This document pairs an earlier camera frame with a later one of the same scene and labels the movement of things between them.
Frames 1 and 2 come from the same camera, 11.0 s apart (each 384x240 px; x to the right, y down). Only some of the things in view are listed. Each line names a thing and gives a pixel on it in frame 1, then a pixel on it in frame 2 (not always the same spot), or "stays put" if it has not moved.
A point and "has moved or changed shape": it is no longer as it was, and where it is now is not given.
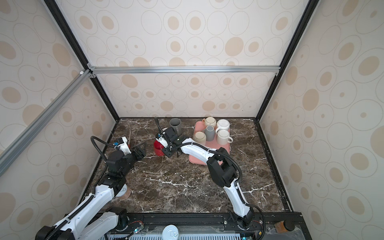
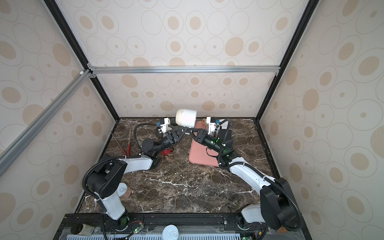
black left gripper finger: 141,145 -> 178,135
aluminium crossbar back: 135,69 stays put
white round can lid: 170,232 stays put
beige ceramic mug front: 200,137 has moved or changed shape
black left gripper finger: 145,145 -> 180,137
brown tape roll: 126,195 stays put
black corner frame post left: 75,45 stays put
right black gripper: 168,154 -> 201,138
